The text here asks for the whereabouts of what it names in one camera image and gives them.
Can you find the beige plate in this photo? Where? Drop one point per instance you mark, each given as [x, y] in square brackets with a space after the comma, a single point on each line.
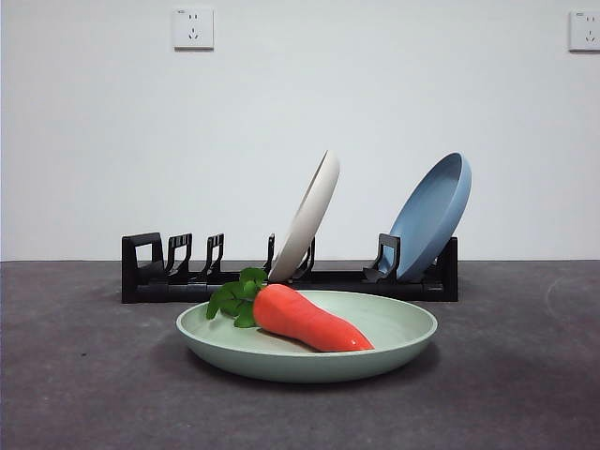
[307, 220]

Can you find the white wall socket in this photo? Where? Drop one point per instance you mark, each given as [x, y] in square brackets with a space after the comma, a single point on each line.
[586, 30]
[193, 28]

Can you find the orange carrot with green leaves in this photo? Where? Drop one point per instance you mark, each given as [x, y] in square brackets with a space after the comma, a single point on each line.
[300, 314]

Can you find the black plate rack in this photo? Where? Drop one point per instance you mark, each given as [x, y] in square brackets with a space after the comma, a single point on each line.
[145, 290]

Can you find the green plate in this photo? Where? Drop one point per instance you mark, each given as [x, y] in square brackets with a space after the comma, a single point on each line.
[398, 328]

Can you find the blue plate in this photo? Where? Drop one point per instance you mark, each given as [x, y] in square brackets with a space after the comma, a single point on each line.
[431, 211]

